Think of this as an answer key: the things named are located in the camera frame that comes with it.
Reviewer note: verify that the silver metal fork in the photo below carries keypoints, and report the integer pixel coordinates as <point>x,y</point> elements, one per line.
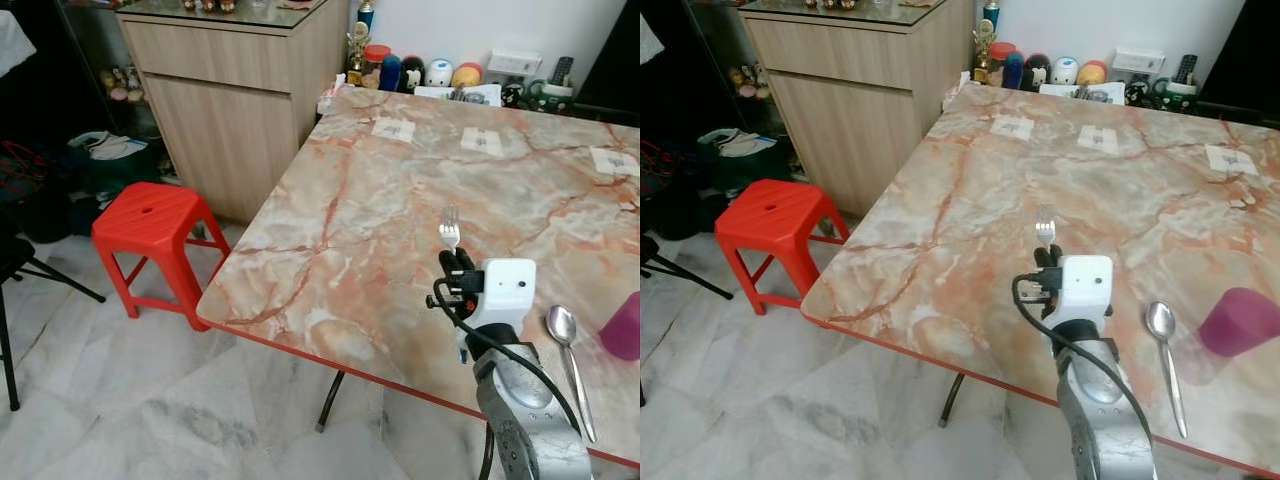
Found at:
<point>450,233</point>
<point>1045,230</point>

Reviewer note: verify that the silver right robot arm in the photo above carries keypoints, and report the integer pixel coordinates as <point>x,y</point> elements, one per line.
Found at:
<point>530,420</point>
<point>1100,420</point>

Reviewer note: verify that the silver metal spoon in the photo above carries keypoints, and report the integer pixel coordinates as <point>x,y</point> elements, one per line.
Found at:
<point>561,325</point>
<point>1160,320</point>

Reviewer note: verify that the white paper marker tag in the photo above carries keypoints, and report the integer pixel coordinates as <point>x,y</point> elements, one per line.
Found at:
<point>1012,127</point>
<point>613,162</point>
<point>393,130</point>
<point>1098,139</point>
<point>1231,160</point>
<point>482,142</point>

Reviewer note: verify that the black metal table leg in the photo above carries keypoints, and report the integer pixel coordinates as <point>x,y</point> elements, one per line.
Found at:
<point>951,400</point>
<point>330,402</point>

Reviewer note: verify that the white printed papers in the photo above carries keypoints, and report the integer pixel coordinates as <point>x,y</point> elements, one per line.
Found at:
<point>1085,92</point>
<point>465,95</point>

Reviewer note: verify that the purple plastic cup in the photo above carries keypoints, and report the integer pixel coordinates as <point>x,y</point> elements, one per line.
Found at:
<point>1240,322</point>
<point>625,328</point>

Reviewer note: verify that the black white mug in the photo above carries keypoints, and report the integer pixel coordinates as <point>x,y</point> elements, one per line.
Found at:
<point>514,95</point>
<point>1138,92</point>

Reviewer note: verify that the yellow orange round figurine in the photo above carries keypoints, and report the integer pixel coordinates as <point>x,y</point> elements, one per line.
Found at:
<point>1092,73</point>
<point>467,76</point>

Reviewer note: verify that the dark green mug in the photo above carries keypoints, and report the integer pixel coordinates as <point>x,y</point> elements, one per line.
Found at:
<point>553,97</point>
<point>1178,95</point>

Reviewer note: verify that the black round figurine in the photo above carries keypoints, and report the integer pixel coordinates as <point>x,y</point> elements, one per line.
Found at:
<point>1037,71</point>
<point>412,74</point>

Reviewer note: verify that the white round figurine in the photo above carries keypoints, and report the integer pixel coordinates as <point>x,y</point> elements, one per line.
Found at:
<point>439,73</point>
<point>1065,70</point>

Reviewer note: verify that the blue bottle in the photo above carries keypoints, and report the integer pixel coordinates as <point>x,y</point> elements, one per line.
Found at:
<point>390,74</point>
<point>1013,70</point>

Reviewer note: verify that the red lidded jar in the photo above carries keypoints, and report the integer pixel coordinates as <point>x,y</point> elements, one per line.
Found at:
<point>376,65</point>
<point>1001,60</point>

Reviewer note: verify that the black remote control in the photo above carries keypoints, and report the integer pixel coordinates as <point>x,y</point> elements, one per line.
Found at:
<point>1186,68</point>
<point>562,70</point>

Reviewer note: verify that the small gold trophy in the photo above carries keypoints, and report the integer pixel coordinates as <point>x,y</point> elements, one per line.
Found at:
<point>357,50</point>
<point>984,48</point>

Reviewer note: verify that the light wooden cabinet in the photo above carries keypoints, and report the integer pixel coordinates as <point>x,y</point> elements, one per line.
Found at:
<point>860,105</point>
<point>230,110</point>

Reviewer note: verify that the black screen panel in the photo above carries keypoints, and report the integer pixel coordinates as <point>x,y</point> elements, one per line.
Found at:
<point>1245,50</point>
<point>615,50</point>

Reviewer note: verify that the red plastic stool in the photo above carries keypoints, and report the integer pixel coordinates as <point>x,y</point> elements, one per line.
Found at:
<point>150,222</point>
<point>772,215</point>

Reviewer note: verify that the dark green bag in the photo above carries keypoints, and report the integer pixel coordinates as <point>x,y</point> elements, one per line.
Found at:
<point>118,168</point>
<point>742,163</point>

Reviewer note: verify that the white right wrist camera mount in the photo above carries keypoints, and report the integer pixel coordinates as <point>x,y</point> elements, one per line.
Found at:
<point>1088,285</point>
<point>505,290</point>

